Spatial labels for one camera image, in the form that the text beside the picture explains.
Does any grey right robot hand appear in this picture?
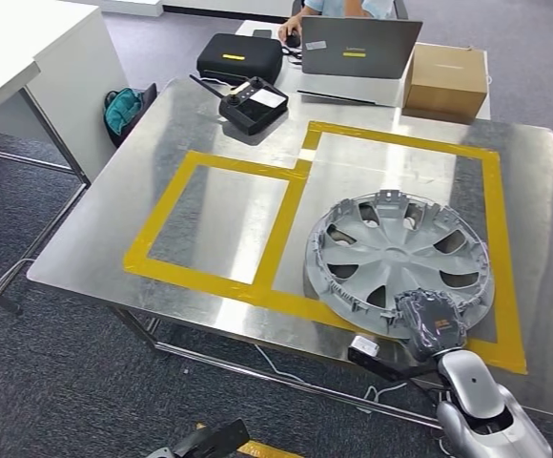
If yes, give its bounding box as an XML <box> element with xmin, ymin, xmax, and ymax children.
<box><xmin>395</xmin><ymin>288</ymin><xmax>468</xmax><ymax>364</ymax></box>

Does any grey plastic wheel cover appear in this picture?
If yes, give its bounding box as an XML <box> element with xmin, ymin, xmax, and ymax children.
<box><xmin>304</xmin><ymin>189</ymin><xmax>496</xmax><ymax>341</ymax></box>

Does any yellow workbench tape outline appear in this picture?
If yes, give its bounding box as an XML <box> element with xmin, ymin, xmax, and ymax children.
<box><xmin>122</xmin><ymin>119</ymin><xmax>529</xmax><ymax>375</ymax></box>

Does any steel workbench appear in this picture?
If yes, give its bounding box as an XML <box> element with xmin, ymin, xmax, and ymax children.
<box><xmin>26</xmin><ymin>75</ymin><xmax>553</xmax><ymax>425</ymax></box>

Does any brown cardboard box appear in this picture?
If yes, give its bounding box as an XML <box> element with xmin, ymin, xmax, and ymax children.
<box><xmin>402</xmin><ymin>42</ymin><xmax>489</xmax><ymax>124</ymax></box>

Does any yellow floor tape outline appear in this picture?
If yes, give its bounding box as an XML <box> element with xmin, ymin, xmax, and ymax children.
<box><xmin>195</xmin><ymin>423</ymin><xmax>306</xmax><ymax>458</ymax></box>

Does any grey laptop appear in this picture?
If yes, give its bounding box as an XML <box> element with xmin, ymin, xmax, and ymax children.
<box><xmin>296</xmin><ymin>15</ymin><xmax>424</xmax><ymax>109</ymax></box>

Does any white desk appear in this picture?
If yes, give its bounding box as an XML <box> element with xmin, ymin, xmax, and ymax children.
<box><xmin>235</xmin><ymin>18</ymin><xmax>492</xmax><ymax>121</ymax></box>

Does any black remote controller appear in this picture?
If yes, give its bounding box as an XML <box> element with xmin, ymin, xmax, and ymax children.
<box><xmin>189</xmin><ymin>74</ymin><xmax>290</xmax><ymax>137</ymax></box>

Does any person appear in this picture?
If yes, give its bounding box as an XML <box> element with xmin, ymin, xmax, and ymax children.
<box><xmin>277</xmin><ymin>0</ymin><xmax>397</xmax><ymax>44</ymax></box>

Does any person's hand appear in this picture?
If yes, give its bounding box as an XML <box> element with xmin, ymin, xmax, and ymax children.
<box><xmin>277</xmin><ymin>15</ymin><xmax>304</xmax><ymax>44</ymax></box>

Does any black zip case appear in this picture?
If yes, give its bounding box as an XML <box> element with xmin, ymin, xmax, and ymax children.
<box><xmin>196</xmin><ymin>32</ymin><xmax>284</xmax><ymax>87</ymax></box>

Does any teal and black backpack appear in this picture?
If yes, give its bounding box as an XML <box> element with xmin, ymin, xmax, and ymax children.
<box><xmin>103</xmin><ymin>83</ymin><xmax>159</xmax><ymax>149</ymax></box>

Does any white desk partition panel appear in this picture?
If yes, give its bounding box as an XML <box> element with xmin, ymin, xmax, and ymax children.
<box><xmin>0</xmin><ymin>0</ymin><xmax>130</xmax><ymax>184</ymax></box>

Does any white floor cable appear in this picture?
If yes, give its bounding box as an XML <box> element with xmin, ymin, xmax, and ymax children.
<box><xmin>252</xmin><ymin>343</ymin><xmax>411</xmax><ymax>415</ymax></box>

